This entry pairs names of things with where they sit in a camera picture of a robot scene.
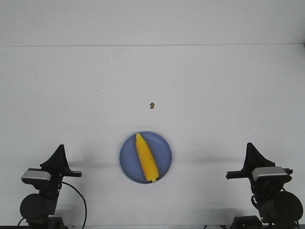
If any yellow corn cob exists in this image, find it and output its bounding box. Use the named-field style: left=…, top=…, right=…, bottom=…
left=135, top=133, right=160, bottom=183

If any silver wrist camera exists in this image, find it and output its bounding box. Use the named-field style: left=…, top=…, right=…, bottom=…
left=21, top=169, right=51, bottom=184
left=252, top=167, right=288, bottom=181

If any blue round plate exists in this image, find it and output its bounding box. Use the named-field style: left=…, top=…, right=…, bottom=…
left=119, top=131, right=172, bottom=184

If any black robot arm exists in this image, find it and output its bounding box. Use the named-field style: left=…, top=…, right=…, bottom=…
left=20, top=144, right=87, bottom=229
left=226, top=143, right=304, bottom=229

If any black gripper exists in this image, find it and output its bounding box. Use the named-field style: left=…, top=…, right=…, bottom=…
left=226, top=143, right=293, bottom=200
left=35, top=144, right=82, bottom=198

